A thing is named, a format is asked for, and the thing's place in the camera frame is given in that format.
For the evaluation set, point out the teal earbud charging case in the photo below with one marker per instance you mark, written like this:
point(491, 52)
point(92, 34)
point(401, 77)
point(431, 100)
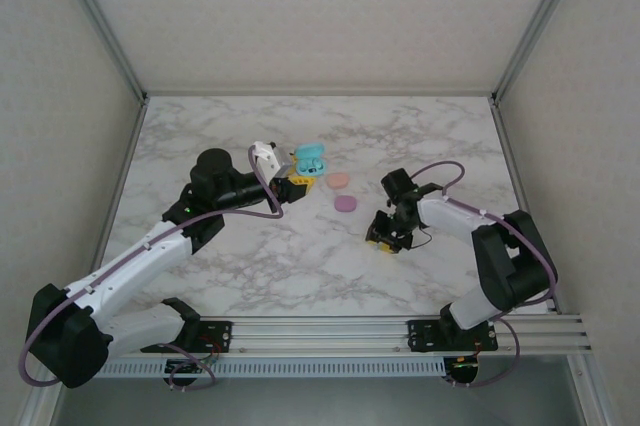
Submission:
point(310, 152)

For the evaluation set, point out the pink earbud charging case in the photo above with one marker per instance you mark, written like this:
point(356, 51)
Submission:
point(338, 181)

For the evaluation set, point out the purple earbud charging case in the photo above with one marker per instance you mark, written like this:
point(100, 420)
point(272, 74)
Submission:
point(345, 203)

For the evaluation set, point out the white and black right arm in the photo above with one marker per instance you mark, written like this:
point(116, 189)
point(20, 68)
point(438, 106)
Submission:
point(515, 261)

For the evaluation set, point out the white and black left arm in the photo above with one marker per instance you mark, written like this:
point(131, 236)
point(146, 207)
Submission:
point(70, 341)

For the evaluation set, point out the small circuit board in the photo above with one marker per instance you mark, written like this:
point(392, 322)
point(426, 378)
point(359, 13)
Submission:
point(185, 368)
point(462, 371)

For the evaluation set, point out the aluminium table side rail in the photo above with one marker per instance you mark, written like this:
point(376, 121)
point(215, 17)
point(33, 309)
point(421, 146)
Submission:
point(504, 146)
point(132, 146)

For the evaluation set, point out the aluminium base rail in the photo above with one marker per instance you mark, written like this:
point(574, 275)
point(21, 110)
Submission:
point(320, 333)

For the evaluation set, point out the aluminium frame post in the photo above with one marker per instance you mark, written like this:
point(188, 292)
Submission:
point(542, 21)
point(100, 21)

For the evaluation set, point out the aluminium frame leg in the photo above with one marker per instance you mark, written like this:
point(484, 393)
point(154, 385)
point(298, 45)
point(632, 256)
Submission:
point(35, 406)
point(592, 396)

